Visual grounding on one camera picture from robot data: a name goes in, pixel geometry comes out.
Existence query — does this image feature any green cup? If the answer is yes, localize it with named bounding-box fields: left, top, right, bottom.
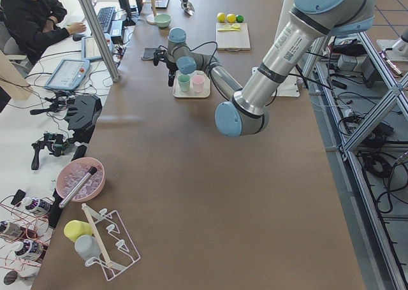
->
left=177, top=74, right=191, bottom=92

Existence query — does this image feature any pink cup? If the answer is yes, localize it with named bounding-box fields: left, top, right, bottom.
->
left=191, top=74, right=205, bottom=93

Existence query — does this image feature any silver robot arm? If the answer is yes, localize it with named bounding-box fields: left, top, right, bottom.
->
left=154, top=0, right=375, bottom=137

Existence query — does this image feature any cream rabbit tray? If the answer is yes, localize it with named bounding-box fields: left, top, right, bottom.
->
left=173, top=70, right=211, bottom=99

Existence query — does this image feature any metal scoop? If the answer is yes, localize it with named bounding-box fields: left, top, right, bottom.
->
left=181, top=2, right=195, bottom=16

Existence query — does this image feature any green bowl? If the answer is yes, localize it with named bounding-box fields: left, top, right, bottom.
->
left=154, top=13, right=171, bottom=28

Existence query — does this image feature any grey folded cloth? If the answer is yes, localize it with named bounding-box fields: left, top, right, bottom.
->
left=141, top=47, right=161, bottom=61

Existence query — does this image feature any yellow lemon right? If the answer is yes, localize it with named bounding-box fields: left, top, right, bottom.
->
left=217, top=12, right=226, bottom=23

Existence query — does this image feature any yellow lemon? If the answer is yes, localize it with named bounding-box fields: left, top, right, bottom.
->
left=226, top=13, right=237, bottom=24
left=217, top=12, right=226, bottom=23

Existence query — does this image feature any wooden cup stand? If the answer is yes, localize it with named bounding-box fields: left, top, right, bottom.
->
left=146, top=0, right=157, bottom=25

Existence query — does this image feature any yellow lemon left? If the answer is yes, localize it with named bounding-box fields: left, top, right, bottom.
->
left=226, top=13, right=237, bottom=24

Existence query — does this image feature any yellow plastic knife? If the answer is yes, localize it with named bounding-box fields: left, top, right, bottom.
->
left=217, top=28, right=241, bottom=32

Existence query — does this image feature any green lime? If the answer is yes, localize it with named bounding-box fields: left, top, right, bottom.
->
left=236, top=15, right=244, bottom=23

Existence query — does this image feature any wooden cutting board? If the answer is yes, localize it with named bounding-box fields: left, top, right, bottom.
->
left=215, top=23, right=251, bottom=51

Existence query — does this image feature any black keyboard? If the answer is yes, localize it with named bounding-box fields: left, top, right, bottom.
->
left=97, top=6, right=116, bottom=33

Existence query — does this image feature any small teach pendant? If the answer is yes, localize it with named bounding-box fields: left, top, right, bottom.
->
left=81, top=33, right=113, bottom=62

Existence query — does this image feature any black device shell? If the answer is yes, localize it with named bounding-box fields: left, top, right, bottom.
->
left=64, top=95, right=102, bottom=143

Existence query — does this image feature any large teach pendant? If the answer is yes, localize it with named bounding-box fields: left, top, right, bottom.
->
left=44, top=59, right=91, bottom=91

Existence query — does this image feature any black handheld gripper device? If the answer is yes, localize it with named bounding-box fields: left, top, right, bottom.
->
left=29, top=91, right=75, bottom=115

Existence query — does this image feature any metal muddler in bowl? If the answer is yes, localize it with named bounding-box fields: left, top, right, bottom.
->
left=58, top=166, right=98, bottom=208

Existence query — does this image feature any pink bowl with ice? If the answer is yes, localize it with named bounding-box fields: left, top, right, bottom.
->
left=56, top=157, right=106, bottom=202

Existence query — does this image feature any seated person in black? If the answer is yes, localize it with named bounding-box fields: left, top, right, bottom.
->
left=1, top=0, right=87, bottom=64

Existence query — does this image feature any yellow cup on rack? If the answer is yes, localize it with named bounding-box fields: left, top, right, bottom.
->
left=64, top=220, right=93, bottom=242

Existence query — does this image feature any grey cup on rack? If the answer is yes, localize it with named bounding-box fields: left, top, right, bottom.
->
left=75, top=235, right=101, bottom=261

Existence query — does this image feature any purple label bottle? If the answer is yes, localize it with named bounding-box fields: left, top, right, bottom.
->
left=21, top=197, right=51, bottom=217

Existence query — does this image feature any aluminium frame post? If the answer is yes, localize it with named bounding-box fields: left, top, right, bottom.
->
left=78, top=0, right=119, bottom=82

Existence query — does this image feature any white wire cup rack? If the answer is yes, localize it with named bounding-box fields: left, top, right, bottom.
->
left=82, top=203, right=142, bottom=282

